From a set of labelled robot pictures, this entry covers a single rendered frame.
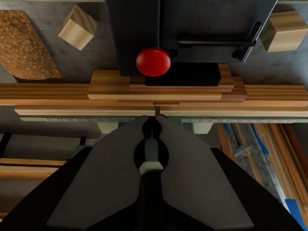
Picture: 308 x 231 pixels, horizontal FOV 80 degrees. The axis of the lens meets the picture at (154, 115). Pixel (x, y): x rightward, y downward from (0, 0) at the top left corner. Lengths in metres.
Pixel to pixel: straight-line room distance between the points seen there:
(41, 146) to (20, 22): 2.71
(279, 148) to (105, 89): 1.54
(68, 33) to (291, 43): 0.29
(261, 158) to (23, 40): 1.07
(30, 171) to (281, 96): 2.28
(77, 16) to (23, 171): 2.23
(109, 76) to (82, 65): 0.05
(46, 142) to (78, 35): 2.77
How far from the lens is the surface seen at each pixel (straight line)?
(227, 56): 0.20
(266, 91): 0.42
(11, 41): 0.34
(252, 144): 1.16
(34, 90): 0.42
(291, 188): 1.64
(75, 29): 0.27
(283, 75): 0.42
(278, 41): 0.30
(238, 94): 0.35
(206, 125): 0.74
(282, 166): 1.67
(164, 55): 0.16
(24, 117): 0.45
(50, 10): 0.31
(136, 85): 0.30
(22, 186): 2.89
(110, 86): 0.32
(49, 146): 2.96
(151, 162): 0.25
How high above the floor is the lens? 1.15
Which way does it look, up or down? 32 degrees down
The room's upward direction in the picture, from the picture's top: 180 degrees counter-clockwise
